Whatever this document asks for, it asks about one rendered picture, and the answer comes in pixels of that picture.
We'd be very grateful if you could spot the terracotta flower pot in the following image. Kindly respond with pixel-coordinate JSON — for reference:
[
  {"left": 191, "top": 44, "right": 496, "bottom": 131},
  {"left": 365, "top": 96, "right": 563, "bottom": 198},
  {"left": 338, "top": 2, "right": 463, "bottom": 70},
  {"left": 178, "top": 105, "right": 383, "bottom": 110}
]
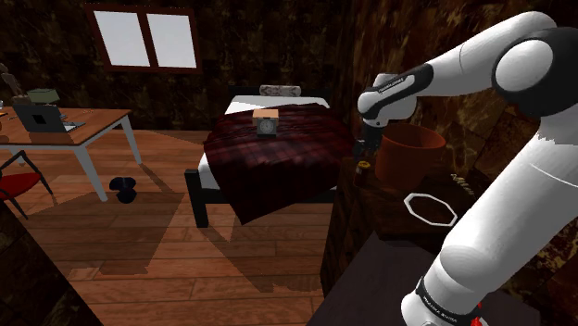
[{"left": 373, "top": 123, "right": 447, "bottom": 191}]

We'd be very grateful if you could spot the small dark red jar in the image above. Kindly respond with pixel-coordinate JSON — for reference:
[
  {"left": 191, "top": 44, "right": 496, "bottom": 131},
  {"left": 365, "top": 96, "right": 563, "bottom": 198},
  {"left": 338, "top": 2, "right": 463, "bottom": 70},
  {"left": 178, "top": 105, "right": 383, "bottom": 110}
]
[{"left": 353, "top": 160, "right": 372, "bottom": 189}]

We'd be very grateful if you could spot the dark wooden dresser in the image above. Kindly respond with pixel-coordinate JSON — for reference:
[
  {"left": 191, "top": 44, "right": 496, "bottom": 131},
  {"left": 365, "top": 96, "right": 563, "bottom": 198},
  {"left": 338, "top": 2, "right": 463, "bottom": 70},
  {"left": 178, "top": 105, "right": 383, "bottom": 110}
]
[{"left": 320, "top": 155, "right": 495, "bottom": 297}]

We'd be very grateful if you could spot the small tan ridged object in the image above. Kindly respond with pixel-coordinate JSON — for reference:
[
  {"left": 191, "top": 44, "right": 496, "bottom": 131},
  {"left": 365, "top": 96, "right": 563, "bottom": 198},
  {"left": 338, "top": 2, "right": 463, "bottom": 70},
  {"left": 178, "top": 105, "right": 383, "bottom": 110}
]
[{"left": 450, "top": 172, "right": 476, "bottom": 196}]

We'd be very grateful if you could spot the bed with dark red blanket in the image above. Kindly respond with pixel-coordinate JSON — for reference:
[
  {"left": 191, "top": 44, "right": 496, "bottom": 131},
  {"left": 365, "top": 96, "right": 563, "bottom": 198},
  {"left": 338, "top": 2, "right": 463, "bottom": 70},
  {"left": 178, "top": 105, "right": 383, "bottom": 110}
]
[{"left": 183, "top": 83, "right": 358, "bottom": 229}]

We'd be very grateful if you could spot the dark robot stand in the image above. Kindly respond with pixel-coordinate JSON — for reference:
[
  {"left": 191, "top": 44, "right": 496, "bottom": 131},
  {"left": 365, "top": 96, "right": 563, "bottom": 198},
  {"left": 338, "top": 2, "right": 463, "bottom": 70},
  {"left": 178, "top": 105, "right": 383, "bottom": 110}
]
[{"left": 307, "top": 231, "right": 543, "bottom": 326}]

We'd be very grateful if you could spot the red-framed window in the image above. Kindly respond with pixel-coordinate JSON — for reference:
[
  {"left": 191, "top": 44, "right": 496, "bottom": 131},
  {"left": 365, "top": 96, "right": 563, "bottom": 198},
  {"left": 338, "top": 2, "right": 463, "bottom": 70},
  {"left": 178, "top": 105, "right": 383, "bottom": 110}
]
[{"left": 82, "top": 3, "right": 204, "bottom": 75}]

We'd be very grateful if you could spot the dark blue rounded object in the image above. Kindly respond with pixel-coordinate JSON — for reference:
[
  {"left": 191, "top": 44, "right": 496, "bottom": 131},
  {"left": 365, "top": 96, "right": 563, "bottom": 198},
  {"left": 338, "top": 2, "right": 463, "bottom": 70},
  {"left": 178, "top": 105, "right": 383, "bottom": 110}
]
[{"left": 108, "top": 176, "right": 138, "bottom": 205}]

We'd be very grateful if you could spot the wooden desk with white legs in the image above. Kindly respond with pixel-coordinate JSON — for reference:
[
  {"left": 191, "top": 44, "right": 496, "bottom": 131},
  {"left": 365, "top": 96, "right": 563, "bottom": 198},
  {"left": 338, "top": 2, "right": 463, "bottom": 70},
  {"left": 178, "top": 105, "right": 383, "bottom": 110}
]
[{"left": 0, "top": 87, "right": 144, "bottom": 203}]

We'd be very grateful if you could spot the red chair with black legs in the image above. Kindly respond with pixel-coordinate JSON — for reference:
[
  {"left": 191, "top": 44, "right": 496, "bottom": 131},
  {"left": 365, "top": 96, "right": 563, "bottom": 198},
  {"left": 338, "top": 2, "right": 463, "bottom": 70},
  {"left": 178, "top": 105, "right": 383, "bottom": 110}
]
[{"left": 0, "top": 149, "right": 55, "bottom": 221}]

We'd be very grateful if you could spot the white octagonal ring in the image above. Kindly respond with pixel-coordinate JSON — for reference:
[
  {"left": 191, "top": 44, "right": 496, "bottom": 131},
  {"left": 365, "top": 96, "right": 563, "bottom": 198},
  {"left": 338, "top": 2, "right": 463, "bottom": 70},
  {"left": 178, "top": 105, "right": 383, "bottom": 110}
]
[{"left": 403, "top": 192, "right": 459, "bottom": 227}]

